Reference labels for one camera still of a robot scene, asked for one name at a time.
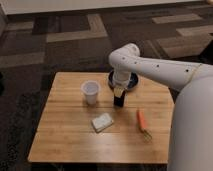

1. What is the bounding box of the black eraser block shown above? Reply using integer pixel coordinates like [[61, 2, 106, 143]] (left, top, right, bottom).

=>
[[114, 91, 125, 107]]

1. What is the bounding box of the white plastic cup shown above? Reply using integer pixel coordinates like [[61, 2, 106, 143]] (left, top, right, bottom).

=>
[[81, 80, 100, 105]]

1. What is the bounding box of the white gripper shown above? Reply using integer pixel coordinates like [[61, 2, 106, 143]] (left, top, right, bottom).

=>
[[113, 70, 131, 98]]

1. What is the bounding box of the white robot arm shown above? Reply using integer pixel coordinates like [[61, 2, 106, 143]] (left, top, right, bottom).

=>
[[108, 43, 213, 171]]

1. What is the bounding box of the orange carrot toy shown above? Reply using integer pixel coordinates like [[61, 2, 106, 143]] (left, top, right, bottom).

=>
[[137, 109, 152, 139]]

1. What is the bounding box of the dark blue ceramic bowl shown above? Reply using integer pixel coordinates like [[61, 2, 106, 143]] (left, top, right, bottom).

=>
[[108, 71, 139, 92]]

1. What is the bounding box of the wooden table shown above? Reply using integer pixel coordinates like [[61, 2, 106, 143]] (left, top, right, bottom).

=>
[[28, 72, 173, 164]]

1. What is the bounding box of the white sponge block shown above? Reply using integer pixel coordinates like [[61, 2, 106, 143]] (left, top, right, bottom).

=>
[[91, 113, 113, 132]]

